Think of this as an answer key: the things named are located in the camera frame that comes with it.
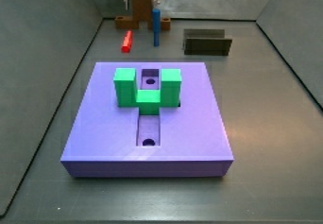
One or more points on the brown T-shaped block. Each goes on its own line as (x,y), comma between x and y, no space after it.
(141,14)

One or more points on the green U-shaped block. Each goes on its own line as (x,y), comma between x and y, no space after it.
(148,99)

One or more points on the purple base board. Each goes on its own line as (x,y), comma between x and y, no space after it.
(182,143)

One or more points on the blue cylindrical peg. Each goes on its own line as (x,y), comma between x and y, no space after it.
(156,26)

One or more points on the black angle bracket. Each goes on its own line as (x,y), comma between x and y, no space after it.
(206,42)

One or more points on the red cylindrical peg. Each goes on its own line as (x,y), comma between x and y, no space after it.
(128,42)

